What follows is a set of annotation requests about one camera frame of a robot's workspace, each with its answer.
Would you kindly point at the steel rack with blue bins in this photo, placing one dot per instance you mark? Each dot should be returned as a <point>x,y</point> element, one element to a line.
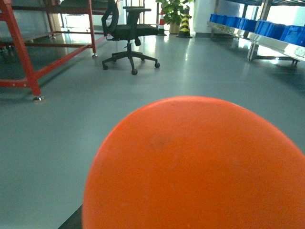
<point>286,40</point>

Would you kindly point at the potted green plant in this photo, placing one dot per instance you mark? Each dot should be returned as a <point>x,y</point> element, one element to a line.
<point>173,12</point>

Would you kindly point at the red white traffic cone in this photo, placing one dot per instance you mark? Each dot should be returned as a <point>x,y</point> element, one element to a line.
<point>161,30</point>

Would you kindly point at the red metal table frame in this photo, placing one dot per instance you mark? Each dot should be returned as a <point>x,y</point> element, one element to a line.
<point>38,36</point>

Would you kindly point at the orange cylindrical capacitor 4680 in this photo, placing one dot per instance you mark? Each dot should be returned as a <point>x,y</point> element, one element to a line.
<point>192,162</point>

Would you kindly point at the yellow black traffic cone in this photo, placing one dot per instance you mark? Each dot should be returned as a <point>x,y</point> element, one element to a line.
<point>184,31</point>

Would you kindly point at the black office chair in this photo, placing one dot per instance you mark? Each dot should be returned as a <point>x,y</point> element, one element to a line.
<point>131,30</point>

